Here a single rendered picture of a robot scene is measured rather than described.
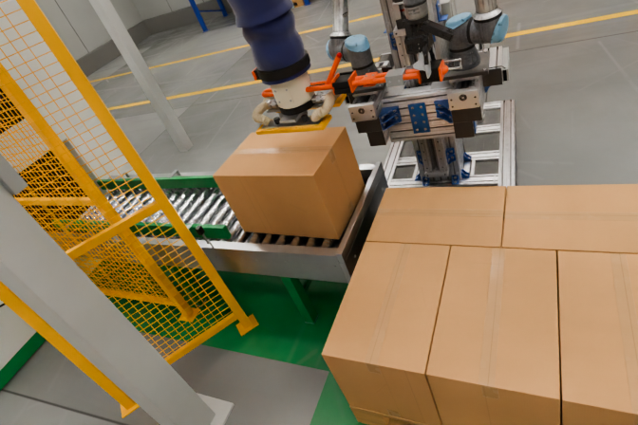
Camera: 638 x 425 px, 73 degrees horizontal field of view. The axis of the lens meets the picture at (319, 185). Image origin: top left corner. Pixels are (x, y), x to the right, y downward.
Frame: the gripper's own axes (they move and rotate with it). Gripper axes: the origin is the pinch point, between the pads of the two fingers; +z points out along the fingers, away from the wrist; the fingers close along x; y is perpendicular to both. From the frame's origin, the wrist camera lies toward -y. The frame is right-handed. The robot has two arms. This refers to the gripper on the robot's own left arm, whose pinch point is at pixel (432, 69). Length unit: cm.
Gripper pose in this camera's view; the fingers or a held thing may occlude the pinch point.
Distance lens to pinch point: 168.3
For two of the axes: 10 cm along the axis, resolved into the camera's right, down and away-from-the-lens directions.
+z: 3.0, 7.8, 5.5
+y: -8.7, -0.1, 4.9
